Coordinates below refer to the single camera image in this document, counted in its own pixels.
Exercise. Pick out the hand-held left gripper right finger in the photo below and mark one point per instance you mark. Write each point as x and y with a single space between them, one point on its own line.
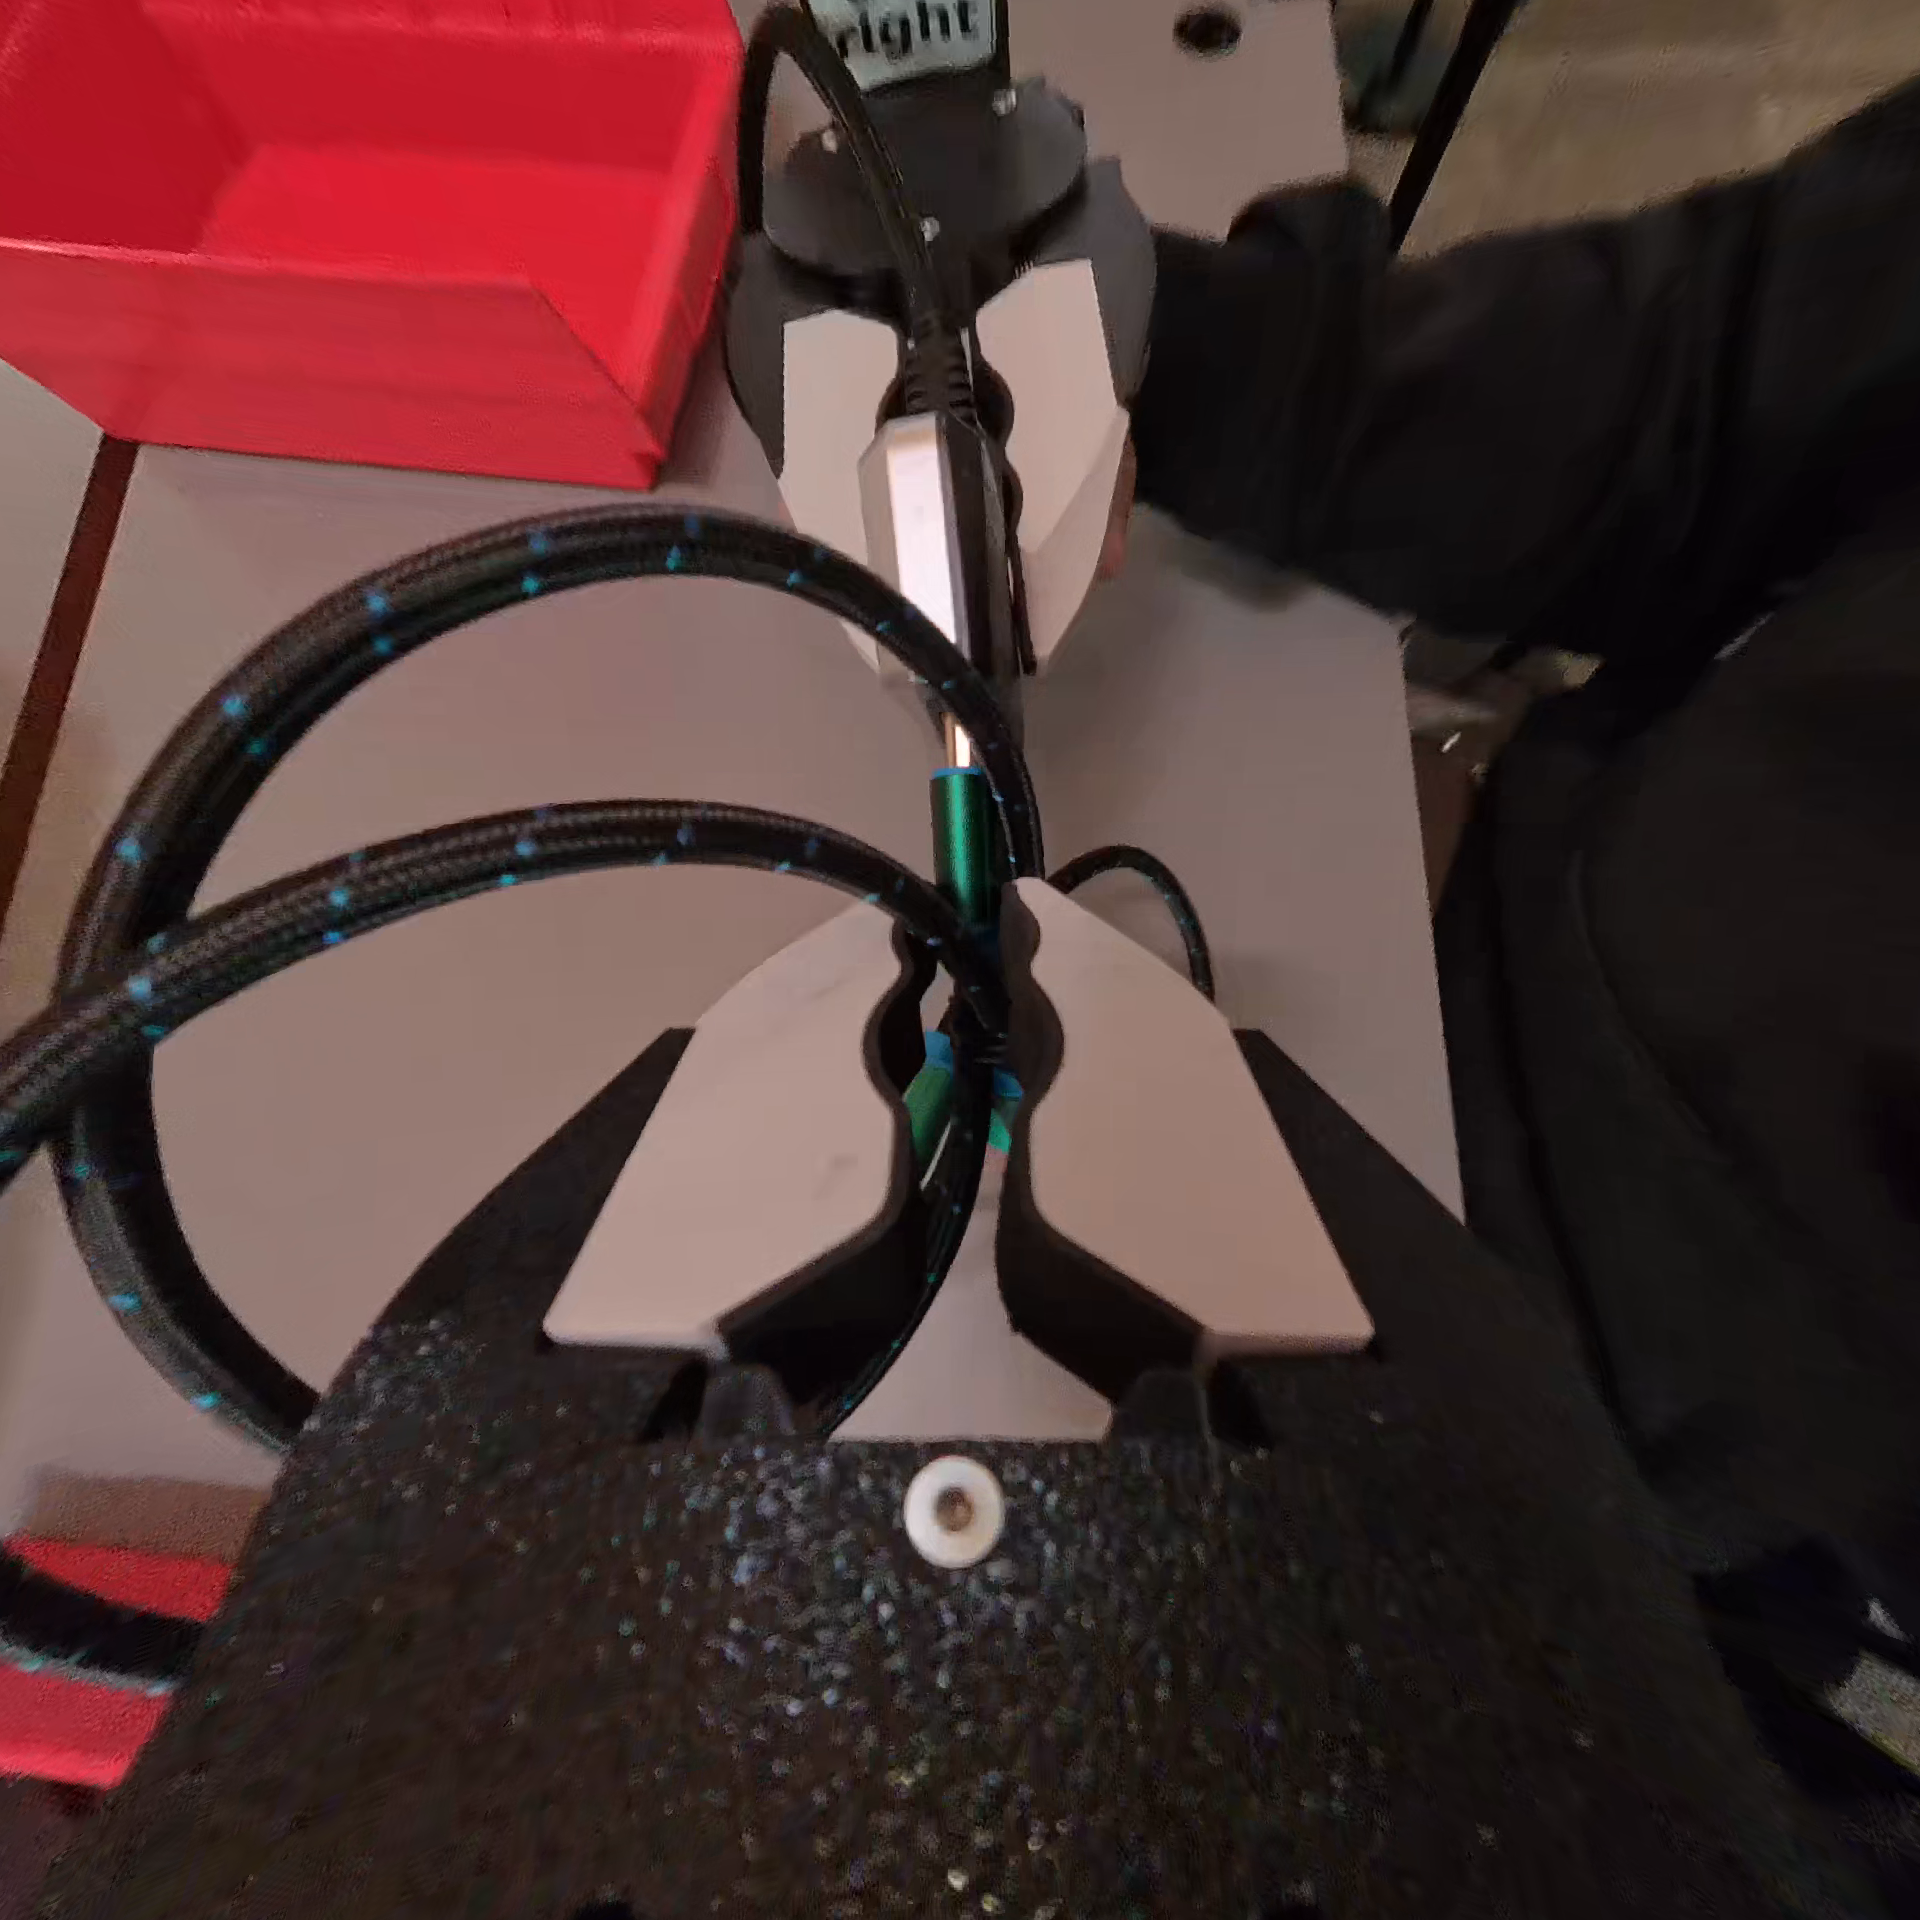
1187 1185

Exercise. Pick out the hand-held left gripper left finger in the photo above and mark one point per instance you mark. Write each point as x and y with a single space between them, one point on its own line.
719 1155

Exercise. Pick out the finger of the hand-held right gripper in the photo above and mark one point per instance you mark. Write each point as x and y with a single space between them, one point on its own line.
823 404
1069 437

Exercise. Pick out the silver usb hub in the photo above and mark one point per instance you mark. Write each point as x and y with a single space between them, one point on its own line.
923 510

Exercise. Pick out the person's right forearm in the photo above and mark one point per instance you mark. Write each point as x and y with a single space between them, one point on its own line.
1500 404

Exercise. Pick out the red plastic bin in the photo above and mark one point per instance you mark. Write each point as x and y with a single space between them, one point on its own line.
374 373

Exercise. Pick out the thin black stand leg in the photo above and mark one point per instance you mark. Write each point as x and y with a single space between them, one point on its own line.
1446 128

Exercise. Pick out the person's black clothed body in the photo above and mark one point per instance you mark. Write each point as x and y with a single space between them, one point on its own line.
1679 1126

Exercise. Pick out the red plastic box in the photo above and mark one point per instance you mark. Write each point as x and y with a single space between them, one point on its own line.
92 1742

